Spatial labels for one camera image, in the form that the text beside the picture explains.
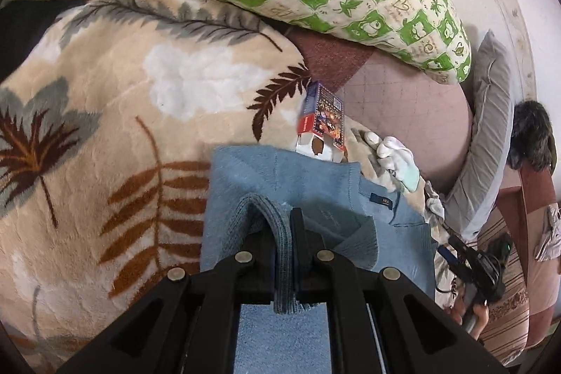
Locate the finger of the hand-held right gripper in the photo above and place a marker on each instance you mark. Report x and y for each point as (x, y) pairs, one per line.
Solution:
(448, 256)

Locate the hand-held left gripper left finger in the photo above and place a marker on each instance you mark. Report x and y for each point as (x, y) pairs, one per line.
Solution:
(258, 269)

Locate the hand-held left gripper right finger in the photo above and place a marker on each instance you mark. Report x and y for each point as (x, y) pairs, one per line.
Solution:
(307, 260)

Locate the blue knit sweater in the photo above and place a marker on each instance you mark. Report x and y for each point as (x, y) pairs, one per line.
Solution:
(285, 177)

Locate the person's right hand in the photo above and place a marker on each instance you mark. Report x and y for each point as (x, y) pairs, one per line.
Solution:
(475, 319)

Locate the striped upholstered headboard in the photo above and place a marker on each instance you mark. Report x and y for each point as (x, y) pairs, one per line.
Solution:
(530, 269)

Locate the grey white sock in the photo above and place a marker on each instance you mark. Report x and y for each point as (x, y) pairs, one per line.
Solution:
(434, 203)

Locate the light grey cloth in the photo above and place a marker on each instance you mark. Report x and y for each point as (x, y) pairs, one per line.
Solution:
(550, 234)

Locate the white and mint sock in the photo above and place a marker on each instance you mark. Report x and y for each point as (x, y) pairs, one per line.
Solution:
(394, 157)

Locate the grey pillow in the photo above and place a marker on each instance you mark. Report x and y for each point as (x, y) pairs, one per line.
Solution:
(486, 137)

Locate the dark fur hat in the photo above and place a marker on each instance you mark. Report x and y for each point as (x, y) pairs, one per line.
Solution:
(530, 133)

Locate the small printed carton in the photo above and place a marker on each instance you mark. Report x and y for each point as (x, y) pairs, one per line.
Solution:
(324, 115)

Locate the pink quilted bolster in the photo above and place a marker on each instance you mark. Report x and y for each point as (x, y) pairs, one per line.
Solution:
(394, 102)

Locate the beige leaf print blanket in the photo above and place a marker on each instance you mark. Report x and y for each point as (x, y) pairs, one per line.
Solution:
(131, 93)

